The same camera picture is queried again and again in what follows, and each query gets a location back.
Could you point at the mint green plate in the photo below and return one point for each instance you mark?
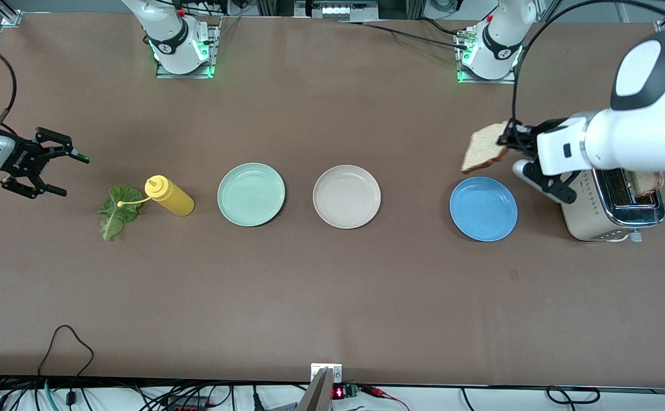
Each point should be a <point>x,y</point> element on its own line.
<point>251,194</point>

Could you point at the red clip leads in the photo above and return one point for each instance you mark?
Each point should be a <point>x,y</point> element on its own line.
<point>375,391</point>

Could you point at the silver camera mount bracket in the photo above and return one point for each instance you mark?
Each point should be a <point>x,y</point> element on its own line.
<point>335,372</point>

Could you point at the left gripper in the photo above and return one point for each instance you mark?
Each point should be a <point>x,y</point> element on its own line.
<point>526,140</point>

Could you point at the aluminium frame with lights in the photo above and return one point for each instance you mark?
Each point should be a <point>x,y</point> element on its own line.
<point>335,10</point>

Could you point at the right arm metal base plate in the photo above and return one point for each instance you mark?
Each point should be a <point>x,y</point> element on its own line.
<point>184,75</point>

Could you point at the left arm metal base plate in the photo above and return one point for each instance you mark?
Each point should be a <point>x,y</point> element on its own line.
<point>486,81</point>

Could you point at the bread slice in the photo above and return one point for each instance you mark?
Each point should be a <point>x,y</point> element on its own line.
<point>483,148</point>
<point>646,182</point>

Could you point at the green lettuce leaf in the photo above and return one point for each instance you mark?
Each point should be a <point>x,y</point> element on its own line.
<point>115,220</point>

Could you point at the beige plate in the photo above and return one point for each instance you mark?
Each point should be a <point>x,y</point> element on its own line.
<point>346,197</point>

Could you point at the beige chrome toaster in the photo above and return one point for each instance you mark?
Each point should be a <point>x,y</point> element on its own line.
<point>595,220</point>

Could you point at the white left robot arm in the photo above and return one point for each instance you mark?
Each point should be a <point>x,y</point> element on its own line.
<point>640,137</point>

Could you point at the yellow mustard squeeze bottle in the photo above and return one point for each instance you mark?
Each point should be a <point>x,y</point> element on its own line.
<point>175,200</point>

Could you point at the blue plate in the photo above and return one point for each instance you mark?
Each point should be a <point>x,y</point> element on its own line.
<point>483,208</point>

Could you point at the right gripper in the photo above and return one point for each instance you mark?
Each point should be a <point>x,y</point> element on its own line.
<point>22,161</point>

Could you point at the red digit display board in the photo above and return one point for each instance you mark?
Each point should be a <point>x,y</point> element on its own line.
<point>339,393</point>

